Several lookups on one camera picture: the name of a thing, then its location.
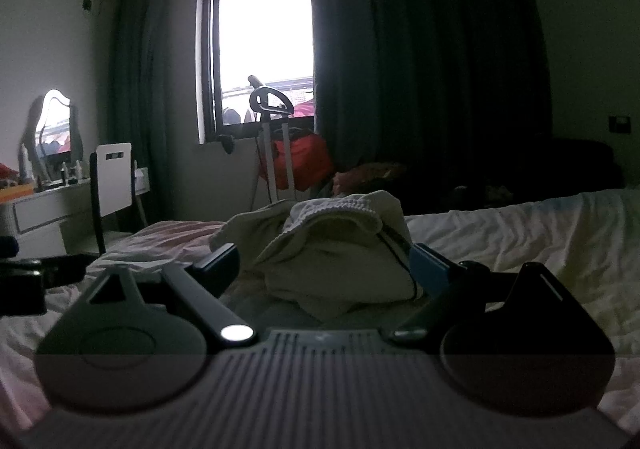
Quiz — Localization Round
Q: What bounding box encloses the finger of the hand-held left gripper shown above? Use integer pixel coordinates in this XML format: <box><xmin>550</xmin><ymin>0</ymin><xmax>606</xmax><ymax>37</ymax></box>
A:
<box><xmin>42</xmin><ymin>253</ymin><xmax>96</xmax><ymax>288</ymax></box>

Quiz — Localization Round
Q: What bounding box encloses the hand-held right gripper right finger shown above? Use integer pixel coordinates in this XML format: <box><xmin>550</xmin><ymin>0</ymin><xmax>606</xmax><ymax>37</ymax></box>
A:
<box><xmin>391</xmin><ymin>243</ymin><xmax>577</xmax><ymax>344</ymax></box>

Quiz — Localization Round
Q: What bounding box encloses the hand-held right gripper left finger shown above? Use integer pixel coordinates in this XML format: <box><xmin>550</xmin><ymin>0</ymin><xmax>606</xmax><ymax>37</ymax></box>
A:
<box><xmin>82</xmin><ymin>243</ymin><xmax>258</xmax><ymax>345</ymax></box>

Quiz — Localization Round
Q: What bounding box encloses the white garment with dark stripe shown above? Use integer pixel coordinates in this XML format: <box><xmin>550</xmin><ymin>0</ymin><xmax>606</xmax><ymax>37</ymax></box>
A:
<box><xmin>209</xmin><ymin>190</ymin><xmax>420</xmax><ymax>321</ymax></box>

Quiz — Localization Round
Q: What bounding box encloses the white dressing table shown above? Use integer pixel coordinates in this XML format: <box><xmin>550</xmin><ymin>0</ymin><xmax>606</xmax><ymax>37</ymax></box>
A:
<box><xmin>0</xmin><ymin>168</ymin><xmax>152</xmax><ymax>257</ymax></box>

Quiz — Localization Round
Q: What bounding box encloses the orange box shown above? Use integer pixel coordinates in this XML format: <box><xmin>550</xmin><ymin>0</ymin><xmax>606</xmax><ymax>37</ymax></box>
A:
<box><xmin>0</xmin><ymin>184</ymin><xmax>34</xmax><ymax>203</ymax></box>

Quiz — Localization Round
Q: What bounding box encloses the white-backed black chair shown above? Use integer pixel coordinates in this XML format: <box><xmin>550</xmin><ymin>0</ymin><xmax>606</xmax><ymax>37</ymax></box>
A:
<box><xmin>87</xmin><ymin>142</ymin><xmax>151</xmax><ymax>257</ymax></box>

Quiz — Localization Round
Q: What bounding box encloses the brown stuffed toy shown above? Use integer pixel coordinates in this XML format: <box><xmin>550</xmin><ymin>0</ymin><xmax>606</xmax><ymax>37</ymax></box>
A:
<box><xmin>332</xmin><ymin>162</ymin><xmax>409</xmax><ymax>198</ymax></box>

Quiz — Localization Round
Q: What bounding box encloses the bed with pale wrinkled sheet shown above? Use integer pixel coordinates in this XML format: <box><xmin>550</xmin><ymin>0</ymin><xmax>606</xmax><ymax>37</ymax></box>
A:
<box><xmin>0</xmin><ymin>188</ymin><xmax>640</xmax><ymax>430</ymax></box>

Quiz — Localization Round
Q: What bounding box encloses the red bag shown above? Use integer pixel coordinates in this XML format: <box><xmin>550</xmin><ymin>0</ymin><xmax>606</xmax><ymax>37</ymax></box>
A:
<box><xmin>286</xmin><ymin>129</ymin><xmax>334</xmax><ymax>193</ymax></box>

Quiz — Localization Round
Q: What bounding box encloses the wavy vanity mirror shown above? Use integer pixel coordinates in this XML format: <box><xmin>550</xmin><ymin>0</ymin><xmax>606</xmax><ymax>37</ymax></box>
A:
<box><xmin>22</xmin><ymin>89</ymin><xmax>84</xmax><ymax>180</ymax></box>

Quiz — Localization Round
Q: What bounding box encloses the dark green narrow curtain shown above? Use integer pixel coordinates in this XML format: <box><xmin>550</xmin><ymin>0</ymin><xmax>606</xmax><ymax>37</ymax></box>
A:
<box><xmin>107</xmin><ymin>0</ymin><xmax>202</xmax><ymax>232</ymax></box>

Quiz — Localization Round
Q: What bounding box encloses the dark headboard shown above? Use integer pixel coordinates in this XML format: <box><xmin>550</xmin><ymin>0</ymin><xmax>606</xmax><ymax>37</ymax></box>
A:
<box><xmin>544</xmin><ymin>138</ymin><xmax>627</xmax><ymax>193</ymax></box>

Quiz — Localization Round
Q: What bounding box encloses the dark green wide curtain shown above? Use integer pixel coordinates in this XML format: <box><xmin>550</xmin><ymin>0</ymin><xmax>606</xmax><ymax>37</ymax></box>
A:
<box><xmin>304</xmin><ymin>0</ymin><xmax>553</xmax><ymax>212</ymax></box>

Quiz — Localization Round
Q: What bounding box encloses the dark-framed window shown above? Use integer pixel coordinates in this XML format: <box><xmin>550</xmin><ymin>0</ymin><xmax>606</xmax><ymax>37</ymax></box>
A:
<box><xmin>198</xmin><ymin>0</ymin><xmax>321</xmax><ymax>146</ymax></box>

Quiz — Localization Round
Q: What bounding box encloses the white metal stand with handle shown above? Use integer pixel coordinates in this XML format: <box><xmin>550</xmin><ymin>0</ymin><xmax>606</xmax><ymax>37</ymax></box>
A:
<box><xmin>248</xmin><ymin>74</ymin><xmax>297</xmax><ymax>210</ymax></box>

